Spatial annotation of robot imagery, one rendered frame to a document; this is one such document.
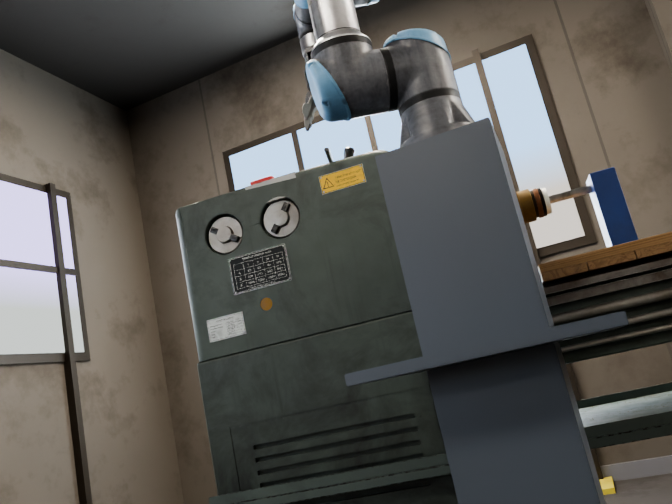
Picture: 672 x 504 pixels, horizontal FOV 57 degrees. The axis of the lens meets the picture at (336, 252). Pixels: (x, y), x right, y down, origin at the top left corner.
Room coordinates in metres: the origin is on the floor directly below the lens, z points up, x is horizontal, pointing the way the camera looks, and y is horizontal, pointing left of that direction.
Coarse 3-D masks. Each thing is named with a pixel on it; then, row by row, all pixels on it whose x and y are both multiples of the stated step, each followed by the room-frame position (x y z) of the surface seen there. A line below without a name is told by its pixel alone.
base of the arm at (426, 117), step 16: (416, 96) 1.02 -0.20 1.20; (432, 96) 1.01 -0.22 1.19; (448, 96) 1.01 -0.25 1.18; (400, 112) 1.06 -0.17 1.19; (416, 112) 1.02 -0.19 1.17; (432, 112) 1.00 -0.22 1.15; (448, 112) 1.00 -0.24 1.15; (464, 112) 1.02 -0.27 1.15; (416, 128) 1.01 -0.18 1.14; (432, 128) 0.99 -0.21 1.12; (448, 128) 0.99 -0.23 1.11; (400, 144) 1.06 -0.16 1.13
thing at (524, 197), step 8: (520, 192) 1.52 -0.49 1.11; (528, 192) 1.51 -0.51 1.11; (536, 192) 1.51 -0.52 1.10; (520, 200) 1.51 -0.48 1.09; (528, 200) 1.50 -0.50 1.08; (536, 200) 1.50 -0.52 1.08; (544, 200) 1.50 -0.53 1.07; (520, 208) 1.51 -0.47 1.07; (528, 208) 1.51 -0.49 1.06; (536, 208) 1.51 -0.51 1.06; (544, 208) 1.51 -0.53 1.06; (528, 216) 1.52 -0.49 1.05; (536, 216) 1.53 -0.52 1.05
